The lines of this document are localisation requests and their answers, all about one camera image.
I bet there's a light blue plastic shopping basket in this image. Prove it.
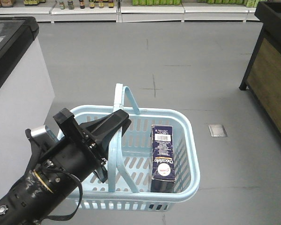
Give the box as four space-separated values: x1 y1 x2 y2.
68 84 200 212

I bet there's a dark blue Chocofiello cookie box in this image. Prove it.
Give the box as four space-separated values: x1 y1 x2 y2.
150 125 176 193

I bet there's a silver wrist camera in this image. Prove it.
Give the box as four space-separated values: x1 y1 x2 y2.
25 125 58 147

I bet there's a wooden black-framed display stand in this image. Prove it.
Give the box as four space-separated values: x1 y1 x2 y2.
239 0 281 137

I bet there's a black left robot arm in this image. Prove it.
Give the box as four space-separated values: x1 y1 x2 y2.
0 108 131 225

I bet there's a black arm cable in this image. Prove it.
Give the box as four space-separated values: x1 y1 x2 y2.
25 161 83 221

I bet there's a near white chest freezer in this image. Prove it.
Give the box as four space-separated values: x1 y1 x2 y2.
0 16 54 198

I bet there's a row of shelf bottles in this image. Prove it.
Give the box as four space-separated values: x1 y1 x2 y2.
0 0 261 10

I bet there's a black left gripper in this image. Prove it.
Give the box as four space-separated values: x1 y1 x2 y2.
40 108 131 183

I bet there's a far steel floor socket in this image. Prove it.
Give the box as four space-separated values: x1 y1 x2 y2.
208 124 228 137

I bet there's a white store shelf base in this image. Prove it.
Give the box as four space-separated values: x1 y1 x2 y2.
0 0 258 23

